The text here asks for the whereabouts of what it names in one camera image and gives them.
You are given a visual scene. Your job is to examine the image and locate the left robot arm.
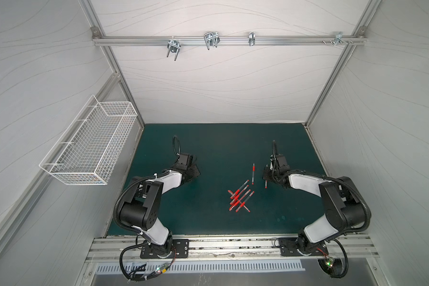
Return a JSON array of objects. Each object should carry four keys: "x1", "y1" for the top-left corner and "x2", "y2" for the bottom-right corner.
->
[{"x1": 113, "y1": 153, "x2": 200, "y2": 247}]

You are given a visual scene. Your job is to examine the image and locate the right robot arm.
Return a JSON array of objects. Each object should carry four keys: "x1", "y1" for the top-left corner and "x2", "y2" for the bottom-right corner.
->
[{"x1": 263, "y1": 154, "x2": 372, "y2": 251}]

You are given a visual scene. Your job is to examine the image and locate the red pen in pile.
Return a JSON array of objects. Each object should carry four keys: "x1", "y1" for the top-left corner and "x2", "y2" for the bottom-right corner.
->
[
  {"x1": 230, "y1": 185, "x2": 249, "y2": 205},
  {"x1": 235, "y1": 191, "x2": 255, "y2": 212},
  {"x1": 229, "y1": 189, "x2": 251, "y2": 211},
  {"x1": 231, "y1": 179, "x2": 250, "y2": 199}
]

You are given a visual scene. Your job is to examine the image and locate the green table mat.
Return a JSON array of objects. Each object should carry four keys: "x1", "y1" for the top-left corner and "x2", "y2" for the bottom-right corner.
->
[{"x1": 129, "y1": 124, "x2": 324, "y2": 235}]

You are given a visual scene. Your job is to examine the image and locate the metal u-bolt clamp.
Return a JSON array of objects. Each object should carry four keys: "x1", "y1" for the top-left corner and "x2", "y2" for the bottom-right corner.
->
[
  {"x1": 203, "y1": 32, "x2": 220, "y2": 50},
  {"x1": 166, "y1": 39, "x2": 181, "y2": 61}
]

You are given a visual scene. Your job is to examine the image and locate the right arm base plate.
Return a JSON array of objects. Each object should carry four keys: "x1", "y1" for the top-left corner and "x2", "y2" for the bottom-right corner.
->
[{"x1": 274, "y1": 236, "x2": 329, "y2": 257}]

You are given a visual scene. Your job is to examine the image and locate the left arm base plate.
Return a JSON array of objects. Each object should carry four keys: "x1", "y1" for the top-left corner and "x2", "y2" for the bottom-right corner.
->
[{"x1": 140, "y1": 239, "x2": 189, "y2": 259}]

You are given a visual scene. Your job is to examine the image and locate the white slotted cable duct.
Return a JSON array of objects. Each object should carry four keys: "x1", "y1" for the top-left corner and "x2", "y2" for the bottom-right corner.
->
[{"x1": 95, "y1": 259, "x2": 306, "y2": 275}]

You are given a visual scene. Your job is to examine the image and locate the white wire basket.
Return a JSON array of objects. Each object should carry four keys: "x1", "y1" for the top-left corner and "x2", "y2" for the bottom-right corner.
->
[{"x1": 39, "y1": 95, "x2": 137, "y2": 185}]

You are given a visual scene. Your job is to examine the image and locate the right cable bundle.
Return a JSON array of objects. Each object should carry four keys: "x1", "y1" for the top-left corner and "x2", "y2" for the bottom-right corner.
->
[{"x1": 316, "y1": 238, "x2": 349, "y2": 279}]

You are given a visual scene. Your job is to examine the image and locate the cable bundle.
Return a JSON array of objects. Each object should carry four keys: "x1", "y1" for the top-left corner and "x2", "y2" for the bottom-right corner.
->
[
  {"x1": 316, "y1": 238, "x2": 349, "y2": 279},
  {"x1": 117, "y1": 242, "x2": 178, "y2": 282}
]

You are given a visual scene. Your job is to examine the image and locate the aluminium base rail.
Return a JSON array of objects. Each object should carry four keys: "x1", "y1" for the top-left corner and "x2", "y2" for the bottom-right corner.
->
[{"x1": 86, "y1": 234, "x2": 380, "y2": 262}]

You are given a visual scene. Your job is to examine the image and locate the left cable bundle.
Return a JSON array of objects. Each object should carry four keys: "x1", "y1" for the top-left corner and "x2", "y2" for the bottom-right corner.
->
[{"x1": 117, "y1": 242, "x2": 178, "y2": 282}]

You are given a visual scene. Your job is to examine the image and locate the metal bracket clamp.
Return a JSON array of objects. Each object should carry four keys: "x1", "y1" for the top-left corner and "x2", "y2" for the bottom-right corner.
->
[{"x1": 249, "y1": 32, "x2": 256, "y2": 46}]

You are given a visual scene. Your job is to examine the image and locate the metal corner bracket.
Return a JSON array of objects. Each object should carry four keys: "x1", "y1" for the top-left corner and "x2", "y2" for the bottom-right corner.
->
[{"x1": 322, "y1": 32, "x2": 353, "y2": 46}]

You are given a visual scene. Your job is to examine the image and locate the aluminium cross rail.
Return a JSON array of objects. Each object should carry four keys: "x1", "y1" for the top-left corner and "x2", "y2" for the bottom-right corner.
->
[{"x1": 93, "y1": 35, "x2": 367, "y2": 46}]

